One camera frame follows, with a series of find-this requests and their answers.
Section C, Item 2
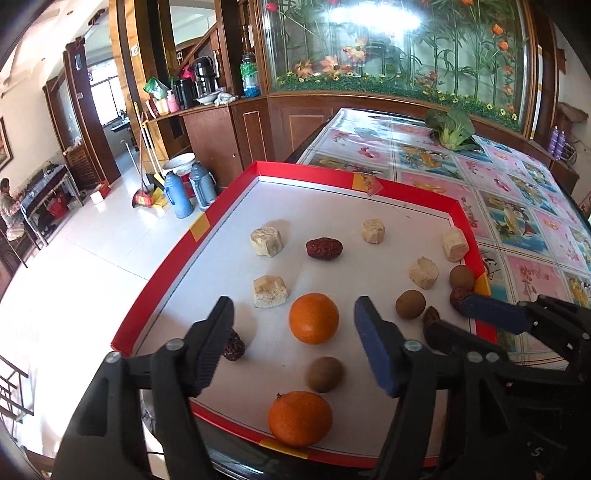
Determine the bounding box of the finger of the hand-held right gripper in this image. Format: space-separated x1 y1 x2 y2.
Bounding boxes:
424 320 509 358
461 294 537 334

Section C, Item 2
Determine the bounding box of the red box lid tray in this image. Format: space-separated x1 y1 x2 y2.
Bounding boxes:
111 161 499 469

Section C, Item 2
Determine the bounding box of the brown kiwi front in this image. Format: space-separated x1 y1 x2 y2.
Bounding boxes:
307 356 345 394

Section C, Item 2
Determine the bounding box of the white basin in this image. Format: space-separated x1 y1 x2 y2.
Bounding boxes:
161 154 197 174

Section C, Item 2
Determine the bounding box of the beige snack cube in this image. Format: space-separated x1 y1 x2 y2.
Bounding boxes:
409 257 439 290
250 226 283 257
442 227 470 263
253 275 288 309
362 219 386 243

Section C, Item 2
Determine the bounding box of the orange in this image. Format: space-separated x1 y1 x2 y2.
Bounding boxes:
289 293 340 345
268 391 334 448

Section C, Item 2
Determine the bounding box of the black thermos jug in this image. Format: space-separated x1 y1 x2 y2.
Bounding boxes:
193 56 220 95

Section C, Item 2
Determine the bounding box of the grey-blue thermos flask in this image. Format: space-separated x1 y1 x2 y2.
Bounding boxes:
188 162 218 212

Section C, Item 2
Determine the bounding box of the brown longan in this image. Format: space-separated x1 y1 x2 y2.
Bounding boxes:
450 265 475 291
395 289 426 320

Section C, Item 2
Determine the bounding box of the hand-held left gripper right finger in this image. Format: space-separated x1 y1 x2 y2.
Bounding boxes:
354 296 550 480

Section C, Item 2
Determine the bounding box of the framed wall picture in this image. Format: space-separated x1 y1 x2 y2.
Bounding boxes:
0 115 12 171

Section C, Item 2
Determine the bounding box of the black kettle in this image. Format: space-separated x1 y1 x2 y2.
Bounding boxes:
173 78 197 110

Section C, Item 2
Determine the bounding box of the red bucket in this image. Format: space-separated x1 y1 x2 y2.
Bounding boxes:
46 194 70 220

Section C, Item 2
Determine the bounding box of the blue thermos flask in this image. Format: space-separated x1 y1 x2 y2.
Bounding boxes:
164 171 195 219

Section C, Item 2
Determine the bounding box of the glass aquarium with plants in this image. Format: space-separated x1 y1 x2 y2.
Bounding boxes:
259 0 539 136

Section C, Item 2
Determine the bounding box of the wooden side cabinet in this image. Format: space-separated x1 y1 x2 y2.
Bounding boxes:
549 157 580 195

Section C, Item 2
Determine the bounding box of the dark desk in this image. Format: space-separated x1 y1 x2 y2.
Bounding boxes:
18 164 84 245

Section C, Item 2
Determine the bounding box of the metal railing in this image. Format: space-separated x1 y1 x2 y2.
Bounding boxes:
0 355 35 423

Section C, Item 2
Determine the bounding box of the green leafy vegetable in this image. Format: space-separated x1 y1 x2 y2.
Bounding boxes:
425 108 482 152

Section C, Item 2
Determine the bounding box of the floral printed tablecloth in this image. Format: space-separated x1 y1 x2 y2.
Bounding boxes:
295 108 591 370

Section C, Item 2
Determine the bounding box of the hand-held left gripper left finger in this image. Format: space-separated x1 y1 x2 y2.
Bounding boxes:
50 296 235 480

